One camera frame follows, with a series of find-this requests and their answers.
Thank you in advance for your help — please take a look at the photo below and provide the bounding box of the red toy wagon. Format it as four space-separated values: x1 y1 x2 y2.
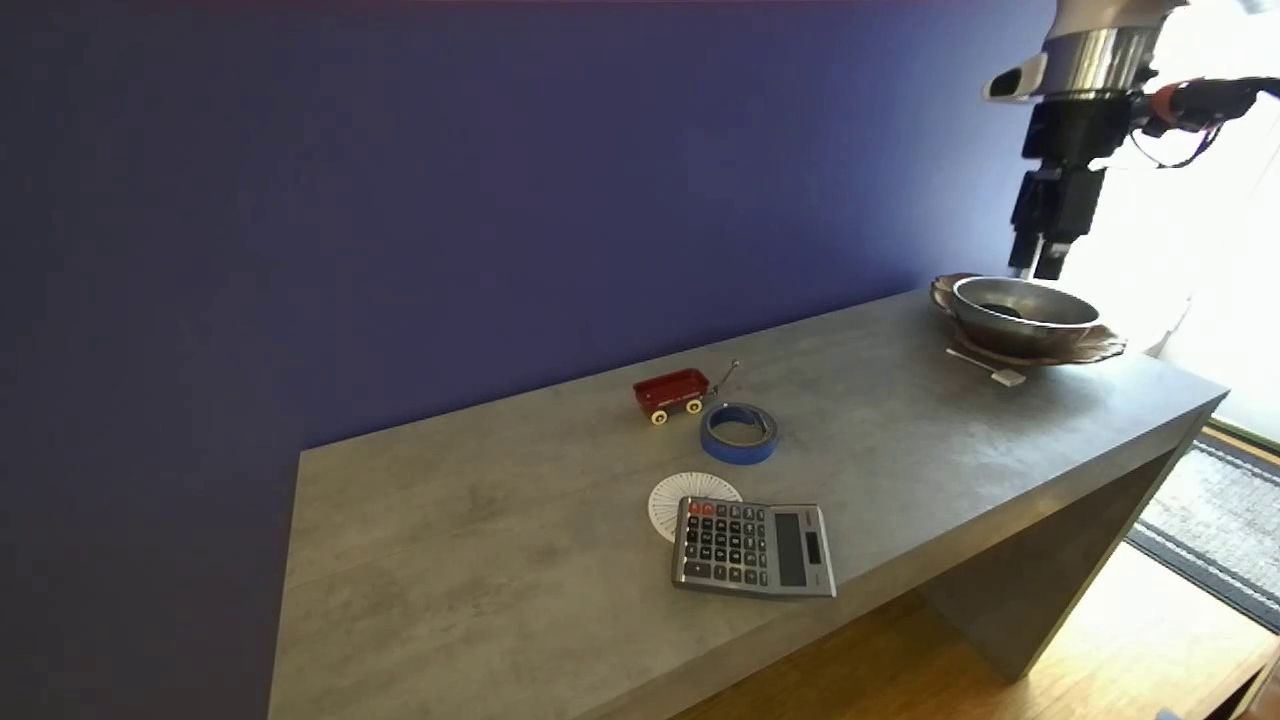
629 354 738 431

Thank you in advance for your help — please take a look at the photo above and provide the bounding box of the blue tape roll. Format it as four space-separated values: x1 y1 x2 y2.
697 394 785 466

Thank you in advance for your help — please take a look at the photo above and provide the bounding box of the dark grey floor mat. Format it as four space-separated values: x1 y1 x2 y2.
1124 428 1280 638

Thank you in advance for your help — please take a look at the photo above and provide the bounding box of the white round disc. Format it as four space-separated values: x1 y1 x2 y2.
643 466 749 548

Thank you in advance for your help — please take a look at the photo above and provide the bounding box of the silver metal bowl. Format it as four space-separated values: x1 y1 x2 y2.
926 269 1131 370

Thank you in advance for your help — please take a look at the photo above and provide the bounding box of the grey concrete-look table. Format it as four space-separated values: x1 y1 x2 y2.
264 281 1230 720

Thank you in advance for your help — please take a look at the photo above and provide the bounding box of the grey desk calculator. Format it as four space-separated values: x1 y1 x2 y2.
668 492 842 602

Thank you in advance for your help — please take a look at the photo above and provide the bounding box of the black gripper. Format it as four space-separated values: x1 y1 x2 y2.
1005 92 1138 284

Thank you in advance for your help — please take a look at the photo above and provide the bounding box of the silver metal utensil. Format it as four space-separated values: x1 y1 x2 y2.
943 343 1030 394

